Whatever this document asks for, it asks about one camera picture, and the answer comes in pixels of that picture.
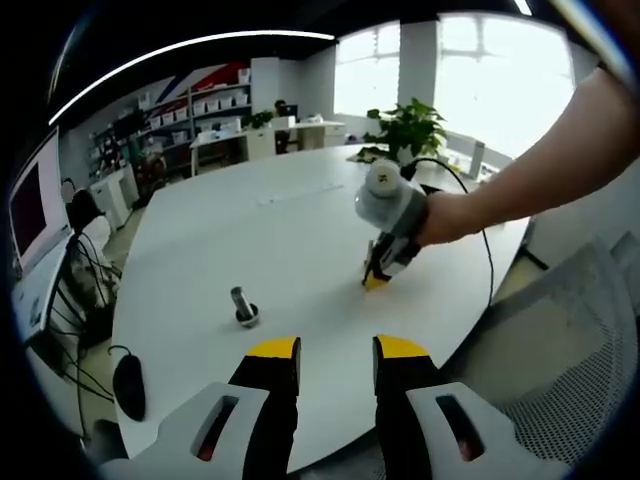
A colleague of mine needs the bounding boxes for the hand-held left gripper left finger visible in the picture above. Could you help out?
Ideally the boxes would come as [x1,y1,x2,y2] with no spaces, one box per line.
[98,335,302,480]

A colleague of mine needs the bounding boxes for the thick metal threaded stud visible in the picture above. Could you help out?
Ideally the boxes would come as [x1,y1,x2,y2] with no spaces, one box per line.
[229,285,261,330]

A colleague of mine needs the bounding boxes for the white chair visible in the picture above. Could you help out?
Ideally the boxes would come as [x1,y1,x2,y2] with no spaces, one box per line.
[74,215,112,261]

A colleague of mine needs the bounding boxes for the long ceiling light strip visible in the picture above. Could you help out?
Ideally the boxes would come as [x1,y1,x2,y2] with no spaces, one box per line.
[48,30,335,126]

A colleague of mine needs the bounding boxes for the small green desk plant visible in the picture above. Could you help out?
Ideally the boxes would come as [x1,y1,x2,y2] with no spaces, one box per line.
[242,109,275,130]

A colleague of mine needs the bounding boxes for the large bright window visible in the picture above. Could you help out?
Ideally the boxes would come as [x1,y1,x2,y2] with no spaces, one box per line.
[333,14,576,161]

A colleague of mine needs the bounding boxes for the black computer mouse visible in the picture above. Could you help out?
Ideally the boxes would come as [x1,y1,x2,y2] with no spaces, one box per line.
[112,352,148,422]

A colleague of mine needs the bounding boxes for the white upright box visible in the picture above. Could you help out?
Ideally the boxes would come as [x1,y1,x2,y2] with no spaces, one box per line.
[467,140,487,179]

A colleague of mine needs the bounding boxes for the white low cabinet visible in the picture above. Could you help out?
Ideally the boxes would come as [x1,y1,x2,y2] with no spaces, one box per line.
[89,167,139,234]

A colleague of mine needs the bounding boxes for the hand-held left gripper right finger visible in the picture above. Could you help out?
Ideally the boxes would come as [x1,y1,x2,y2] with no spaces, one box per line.
[372,333,572,480]

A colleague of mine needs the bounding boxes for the white background desk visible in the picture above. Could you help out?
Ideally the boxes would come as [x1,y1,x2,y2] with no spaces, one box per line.
[189,119,347,176]

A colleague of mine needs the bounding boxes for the grey mesh office chair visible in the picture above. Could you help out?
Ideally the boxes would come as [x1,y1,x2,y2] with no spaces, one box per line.
[434,232,640,474]

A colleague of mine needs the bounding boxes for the computer monitor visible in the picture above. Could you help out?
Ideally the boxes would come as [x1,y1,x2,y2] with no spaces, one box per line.
[8,127,76,344]

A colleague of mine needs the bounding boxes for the large potted green plant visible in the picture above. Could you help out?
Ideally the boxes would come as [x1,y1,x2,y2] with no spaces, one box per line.
[363,97,450,166]

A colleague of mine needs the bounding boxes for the storage shelving with white bins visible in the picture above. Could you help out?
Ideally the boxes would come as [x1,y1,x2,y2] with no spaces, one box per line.
[87,82,254,166]

